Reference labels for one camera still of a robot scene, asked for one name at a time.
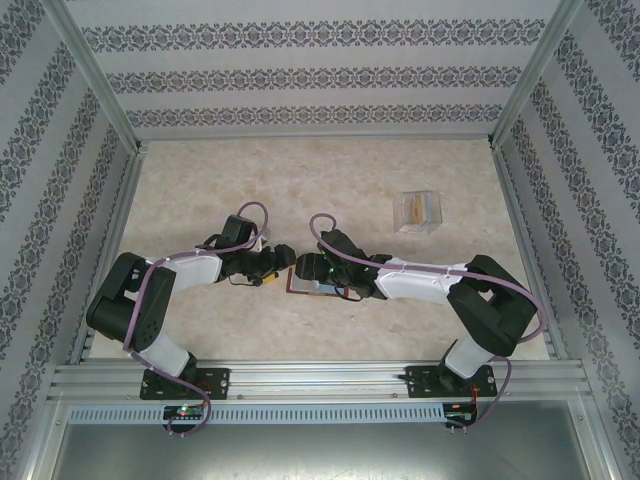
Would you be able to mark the brown leather card holder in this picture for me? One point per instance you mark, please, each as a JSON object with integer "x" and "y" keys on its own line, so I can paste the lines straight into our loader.
{"x": 302, "y": 286}

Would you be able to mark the clear acrylic card box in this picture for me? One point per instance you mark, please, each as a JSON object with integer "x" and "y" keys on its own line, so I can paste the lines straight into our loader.
{"x": 402, "y": 215}

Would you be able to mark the gold card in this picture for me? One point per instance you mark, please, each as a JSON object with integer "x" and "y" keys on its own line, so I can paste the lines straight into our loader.
{"x": 417, "y": 210}

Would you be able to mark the silver grey card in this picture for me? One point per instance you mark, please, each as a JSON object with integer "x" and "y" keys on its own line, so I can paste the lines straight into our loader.
{"x": 428, "y": 207}

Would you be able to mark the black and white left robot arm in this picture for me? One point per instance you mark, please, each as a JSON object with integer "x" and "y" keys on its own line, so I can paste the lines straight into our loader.
{"x": 135, "y": 320}

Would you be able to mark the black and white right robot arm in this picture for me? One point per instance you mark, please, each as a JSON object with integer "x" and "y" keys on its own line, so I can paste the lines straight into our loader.
{"x": 480, "y": 320}

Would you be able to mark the left circuit board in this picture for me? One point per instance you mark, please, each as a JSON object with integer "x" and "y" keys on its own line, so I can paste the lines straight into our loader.
{"x": 182, "y": 411}

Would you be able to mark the circuit board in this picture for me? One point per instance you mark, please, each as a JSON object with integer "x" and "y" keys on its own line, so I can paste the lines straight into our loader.
{"x": 457, "y": 415}
{"x": 182, "y": 411}

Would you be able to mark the grey metal sheet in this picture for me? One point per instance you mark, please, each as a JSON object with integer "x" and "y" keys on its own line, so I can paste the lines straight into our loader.
{"x": 320, "y": 450}

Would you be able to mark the right circuit board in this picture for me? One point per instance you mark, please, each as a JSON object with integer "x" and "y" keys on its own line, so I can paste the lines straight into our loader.
{"x": 457, "y": 415}

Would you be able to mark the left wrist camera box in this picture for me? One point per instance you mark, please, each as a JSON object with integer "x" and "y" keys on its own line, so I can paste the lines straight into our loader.
{"x": 263, "y": 242}

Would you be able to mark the aluminium mounting rail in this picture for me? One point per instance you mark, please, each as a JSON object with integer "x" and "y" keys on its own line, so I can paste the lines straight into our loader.
{"x": 310, "y": 380}

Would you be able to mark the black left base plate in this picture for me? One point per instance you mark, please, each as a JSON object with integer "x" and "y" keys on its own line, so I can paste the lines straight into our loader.
{"x": 220, "y": 382}

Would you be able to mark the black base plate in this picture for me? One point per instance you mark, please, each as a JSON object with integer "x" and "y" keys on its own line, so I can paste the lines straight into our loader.
{"x": 417, "y": 385}
{"x": 220, "y": 382}

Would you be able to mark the aluminium frame crossbar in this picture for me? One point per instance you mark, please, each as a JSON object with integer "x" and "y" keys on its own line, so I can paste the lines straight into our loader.
{"x": 315, "y": 136}

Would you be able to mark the aluminium side rail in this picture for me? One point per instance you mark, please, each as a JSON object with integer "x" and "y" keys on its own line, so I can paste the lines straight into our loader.
{"x": 122, "y": 200}
{"x": 513, "y": 200}

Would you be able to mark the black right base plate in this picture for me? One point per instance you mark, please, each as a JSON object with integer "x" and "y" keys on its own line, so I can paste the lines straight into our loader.
{"x": 417, "y": 385}

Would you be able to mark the aluminium frame post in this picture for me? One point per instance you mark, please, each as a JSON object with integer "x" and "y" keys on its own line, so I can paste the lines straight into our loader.
{"x": 97, "y": 75}
{"x": 530, "y": 75}

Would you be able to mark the aluminium frame leg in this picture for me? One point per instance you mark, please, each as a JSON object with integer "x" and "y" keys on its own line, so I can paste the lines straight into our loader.
{"x": 44, "y": 440}
{"x": 600, "y": 440}

